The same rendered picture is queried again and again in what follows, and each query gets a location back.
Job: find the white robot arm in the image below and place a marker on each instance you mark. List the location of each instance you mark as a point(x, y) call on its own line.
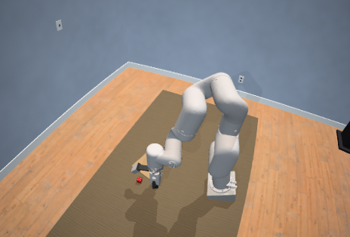
point(224, 152)

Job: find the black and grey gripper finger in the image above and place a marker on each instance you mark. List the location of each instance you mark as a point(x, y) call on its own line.
point(154, 186)

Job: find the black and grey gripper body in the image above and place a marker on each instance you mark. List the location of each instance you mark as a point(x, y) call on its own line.
point(155, 177)

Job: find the tan square mat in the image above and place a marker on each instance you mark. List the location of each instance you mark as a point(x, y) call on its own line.
point(143, 161)

